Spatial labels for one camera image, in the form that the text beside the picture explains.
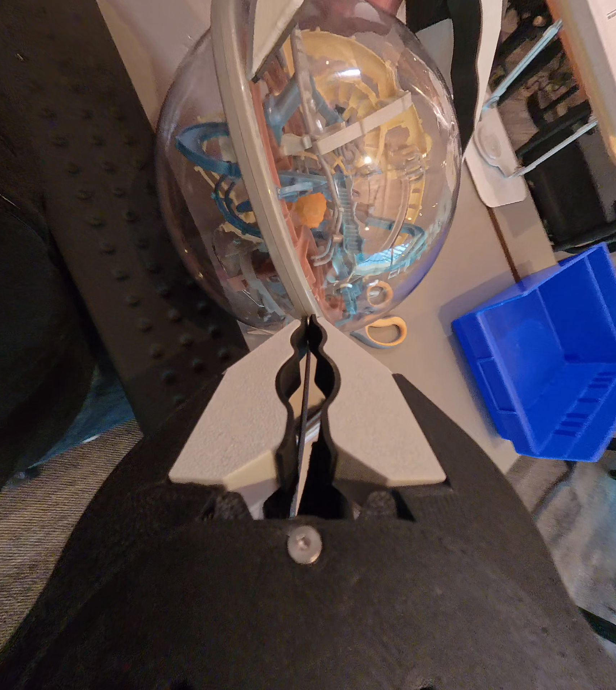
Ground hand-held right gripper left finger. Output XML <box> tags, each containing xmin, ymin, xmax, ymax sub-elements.
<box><xmin>168</xmin><ymin>318</ymin><xmax>307</xmax><ymax>513</ymax></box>

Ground black pointed tweezers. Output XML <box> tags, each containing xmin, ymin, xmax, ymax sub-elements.
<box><xmin>295</xmin><ymin>313</ymin><xmax>320</xmax><ymax>507</ymax></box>

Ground black perforated wrist rest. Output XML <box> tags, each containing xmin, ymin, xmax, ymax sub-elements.
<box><xmin>0</xmin><ymin>0</ymin><xmax>249</xmax><ymax>432</ymax></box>

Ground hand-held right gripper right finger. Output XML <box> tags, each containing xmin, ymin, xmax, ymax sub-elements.
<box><xmin>314</xmin><ymin>318</ymin><xmax>446</xmax><ymax>513</ymax></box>

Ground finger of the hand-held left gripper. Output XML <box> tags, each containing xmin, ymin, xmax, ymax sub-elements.
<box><xmin>246</xmin><ymin>0</ymin><xmax>300</xmax><ymax>78</ymax></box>

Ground clear maze ball toy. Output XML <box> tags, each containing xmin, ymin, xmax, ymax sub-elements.
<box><xmin>155</xmin><ymin>0</ymin><xmax>463</xmax><ymax>330</ymax></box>

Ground blue storage bin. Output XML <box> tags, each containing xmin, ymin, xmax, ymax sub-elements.
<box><xmin>452</xmin><ymin>243</ymin><xmax>616</xmax><ymax>462</ymax></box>

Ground orange grey scissors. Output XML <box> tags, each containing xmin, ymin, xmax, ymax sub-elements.
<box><xmin>351</xmin><ymin>313</ymin><xmax>408</xmax><ymax>348</ymax></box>

